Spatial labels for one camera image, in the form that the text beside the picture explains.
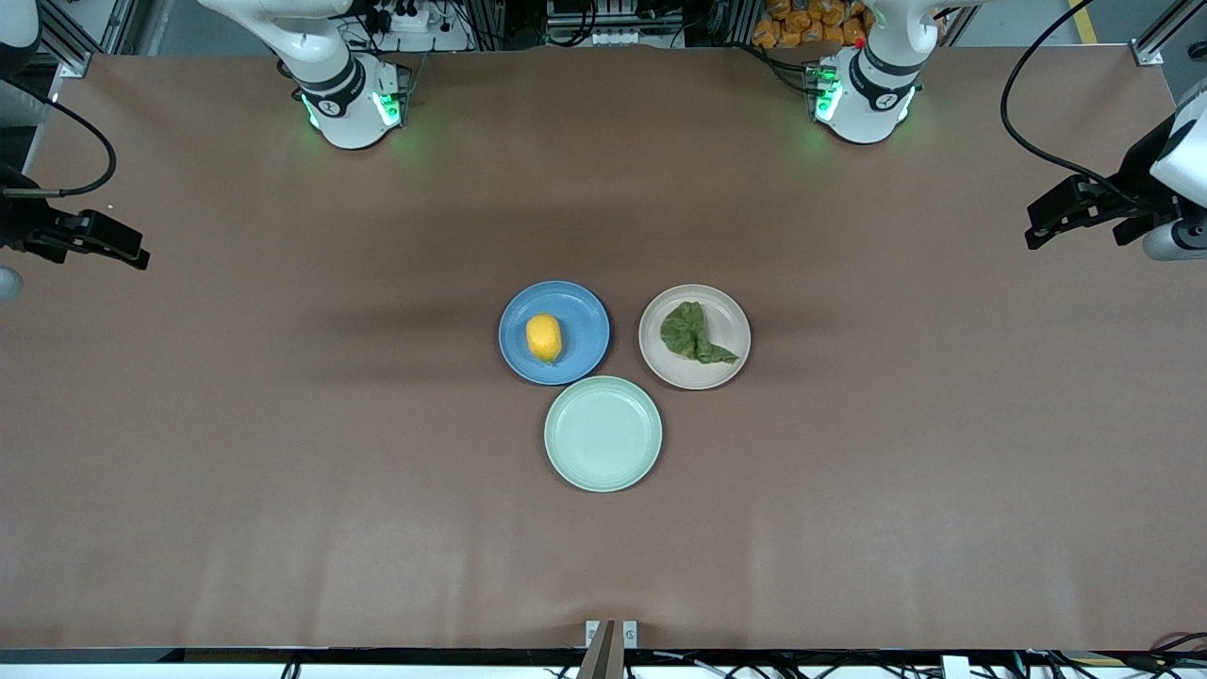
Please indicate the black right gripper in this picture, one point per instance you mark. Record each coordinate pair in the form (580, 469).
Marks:
(19, 229)

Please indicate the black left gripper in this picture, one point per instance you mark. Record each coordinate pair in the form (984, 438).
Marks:
(1134, 191)

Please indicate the green lettuce leaf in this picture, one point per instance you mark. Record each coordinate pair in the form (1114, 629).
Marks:
(686, 332)

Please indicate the yellow lemon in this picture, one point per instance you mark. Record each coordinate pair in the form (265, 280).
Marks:
(544, 339)

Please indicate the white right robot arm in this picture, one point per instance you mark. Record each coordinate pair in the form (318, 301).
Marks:
(349, 99)

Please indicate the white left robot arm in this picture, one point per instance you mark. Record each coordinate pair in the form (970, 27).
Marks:
(863, 94)

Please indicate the bag of orange items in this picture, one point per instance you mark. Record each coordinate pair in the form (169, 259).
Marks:
(806, 21)

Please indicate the beige round plate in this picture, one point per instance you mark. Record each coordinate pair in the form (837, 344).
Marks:
(726, 325)

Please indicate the white power strip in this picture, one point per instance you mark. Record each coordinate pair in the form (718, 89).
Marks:
(415, 24)

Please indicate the blue round plate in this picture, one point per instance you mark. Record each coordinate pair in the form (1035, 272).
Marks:
(580, 325)

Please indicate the pale green round plate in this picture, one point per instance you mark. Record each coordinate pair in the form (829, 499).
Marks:
(603, 434)

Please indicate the aluminium frame profile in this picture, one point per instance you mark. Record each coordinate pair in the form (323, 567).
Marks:
(1165, 33)
(66, 38)

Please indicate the silver metal bracket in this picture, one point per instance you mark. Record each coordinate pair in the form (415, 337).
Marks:
(630, 632)

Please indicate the brown camera mount bar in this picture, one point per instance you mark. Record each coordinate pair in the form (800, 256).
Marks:
(602, 655)

